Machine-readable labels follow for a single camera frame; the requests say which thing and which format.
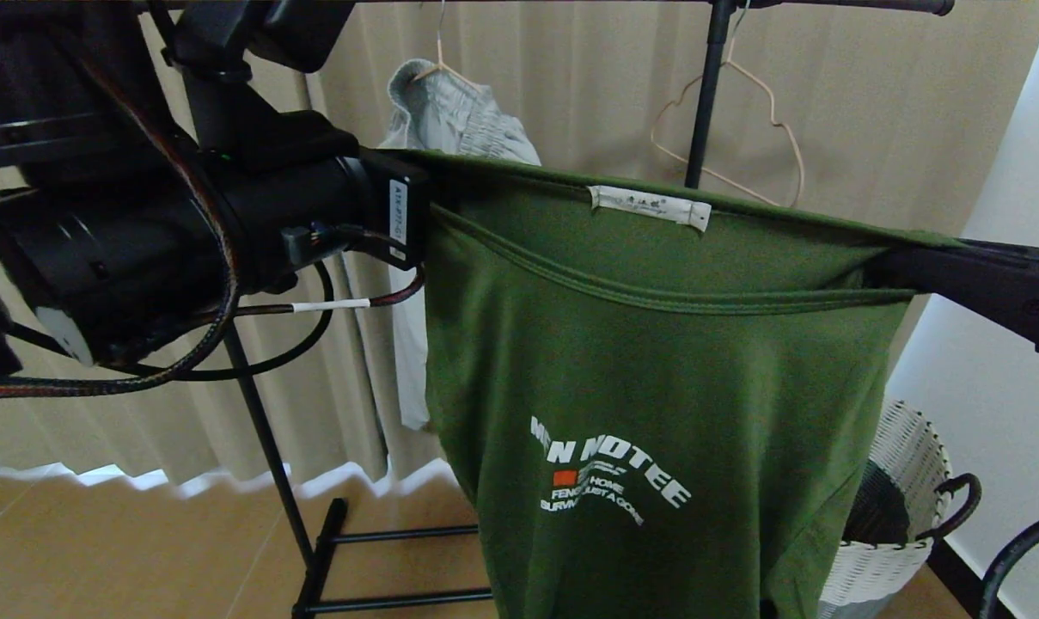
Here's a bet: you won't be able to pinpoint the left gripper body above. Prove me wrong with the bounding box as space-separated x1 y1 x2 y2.
218 148 431 297

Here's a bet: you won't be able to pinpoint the pale grey shorts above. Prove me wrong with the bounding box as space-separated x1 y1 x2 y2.
377 58 541 431

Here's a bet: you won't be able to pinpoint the pink clothes hanger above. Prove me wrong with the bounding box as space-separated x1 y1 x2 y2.
412 0 486 91
651 0 805 209

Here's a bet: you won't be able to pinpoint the green garment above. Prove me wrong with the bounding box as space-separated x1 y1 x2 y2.
399 148 958 619

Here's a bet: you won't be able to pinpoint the white laundry basket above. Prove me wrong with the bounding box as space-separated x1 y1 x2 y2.
816 398 982 619

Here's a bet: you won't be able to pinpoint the black clothes rack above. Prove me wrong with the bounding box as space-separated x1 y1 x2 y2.
218 0 956 619

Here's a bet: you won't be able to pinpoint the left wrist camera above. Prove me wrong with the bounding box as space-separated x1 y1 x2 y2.
162 0 361 173

